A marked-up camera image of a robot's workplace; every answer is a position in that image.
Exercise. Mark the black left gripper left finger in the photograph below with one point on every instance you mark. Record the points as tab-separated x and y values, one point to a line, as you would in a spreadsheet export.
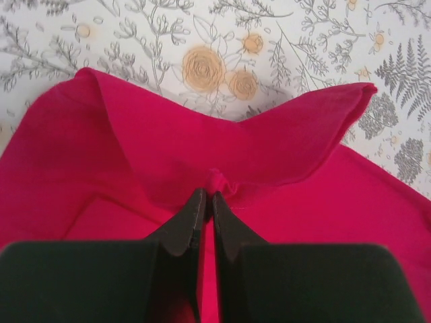
156	279

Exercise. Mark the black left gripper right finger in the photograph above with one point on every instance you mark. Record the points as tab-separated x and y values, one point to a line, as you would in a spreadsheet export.
263	282

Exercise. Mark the magenta t-shirt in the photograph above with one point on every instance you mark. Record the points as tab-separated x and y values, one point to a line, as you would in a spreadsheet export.
98	159

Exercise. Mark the floral patterned tablecloth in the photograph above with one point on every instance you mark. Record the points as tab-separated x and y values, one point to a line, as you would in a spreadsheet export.
235	59

